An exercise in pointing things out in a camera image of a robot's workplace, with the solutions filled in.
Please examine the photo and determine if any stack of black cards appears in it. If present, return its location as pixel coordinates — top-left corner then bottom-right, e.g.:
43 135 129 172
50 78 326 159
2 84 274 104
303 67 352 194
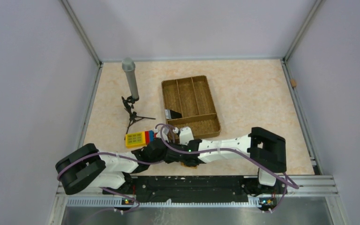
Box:
164 109 183 120

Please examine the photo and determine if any yellow leather card holder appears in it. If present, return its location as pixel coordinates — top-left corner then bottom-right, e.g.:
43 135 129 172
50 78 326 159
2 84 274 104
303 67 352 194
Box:
180 162 197 169

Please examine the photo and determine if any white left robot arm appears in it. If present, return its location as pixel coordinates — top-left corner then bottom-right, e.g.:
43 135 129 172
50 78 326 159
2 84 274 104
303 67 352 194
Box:
55 127 174 195

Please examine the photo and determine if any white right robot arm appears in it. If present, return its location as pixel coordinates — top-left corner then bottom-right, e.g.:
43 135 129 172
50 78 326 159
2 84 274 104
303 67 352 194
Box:
157 125 287 193

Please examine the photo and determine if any blue toy block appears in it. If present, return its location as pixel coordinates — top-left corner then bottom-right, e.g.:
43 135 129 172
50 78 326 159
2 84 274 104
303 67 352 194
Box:
149 130 155 142

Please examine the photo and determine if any red toy block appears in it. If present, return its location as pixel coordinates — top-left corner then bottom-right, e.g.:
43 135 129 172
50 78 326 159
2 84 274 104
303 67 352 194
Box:
144 131 150 145

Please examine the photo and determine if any yellow green window block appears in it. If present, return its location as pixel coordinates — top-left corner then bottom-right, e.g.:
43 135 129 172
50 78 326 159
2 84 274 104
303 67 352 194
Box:
125 132 146 149

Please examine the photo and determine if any woven wicker divided tray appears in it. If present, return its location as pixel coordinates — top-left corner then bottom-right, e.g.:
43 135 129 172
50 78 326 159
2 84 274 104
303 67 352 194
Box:
161 75 221 139

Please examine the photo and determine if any grey microphone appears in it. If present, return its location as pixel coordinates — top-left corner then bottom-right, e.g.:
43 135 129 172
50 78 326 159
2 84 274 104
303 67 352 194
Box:
122 57 139 101

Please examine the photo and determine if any small brown corner object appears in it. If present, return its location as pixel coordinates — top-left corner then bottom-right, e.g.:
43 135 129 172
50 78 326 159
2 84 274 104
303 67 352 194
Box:
290 79 297 88

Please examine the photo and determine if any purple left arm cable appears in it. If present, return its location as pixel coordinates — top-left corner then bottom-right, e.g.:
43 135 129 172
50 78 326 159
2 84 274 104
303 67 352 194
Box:
56 123 178 215

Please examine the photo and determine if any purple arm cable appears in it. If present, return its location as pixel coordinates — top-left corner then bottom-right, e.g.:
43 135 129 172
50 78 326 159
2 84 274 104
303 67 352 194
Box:
158 132 300 213
56 123 178 215

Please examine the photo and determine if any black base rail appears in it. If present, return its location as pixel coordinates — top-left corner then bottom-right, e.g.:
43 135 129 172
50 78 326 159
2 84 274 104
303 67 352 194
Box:
116 176 285 203

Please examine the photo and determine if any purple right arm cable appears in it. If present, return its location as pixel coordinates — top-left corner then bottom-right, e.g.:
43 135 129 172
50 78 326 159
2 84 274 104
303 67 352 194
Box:
158 132 300 213

